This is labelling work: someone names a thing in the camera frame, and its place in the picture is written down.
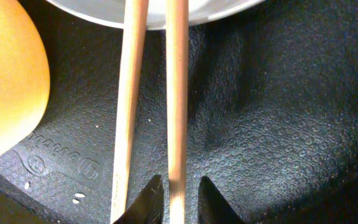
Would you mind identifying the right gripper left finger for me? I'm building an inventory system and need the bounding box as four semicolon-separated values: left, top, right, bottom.
114;175;164;224

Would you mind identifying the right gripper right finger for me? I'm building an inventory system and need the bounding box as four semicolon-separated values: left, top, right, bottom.
198;176;244;224

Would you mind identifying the yellow bowl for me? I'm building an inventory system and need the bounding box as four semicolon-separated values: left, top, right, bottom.
0;0;50;156

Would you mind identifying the wooden chopstick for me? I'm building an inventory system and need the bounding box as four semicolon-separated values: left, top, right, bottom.
110;0;149;223
165;0;189;223

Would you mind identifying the round black serving tray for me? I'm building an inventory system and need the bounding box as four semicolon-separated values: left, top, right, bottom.
0;1;358;223

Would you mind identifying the grey round plate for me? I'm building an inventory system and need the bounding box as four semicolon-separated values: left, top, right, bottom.
47;0;264;30

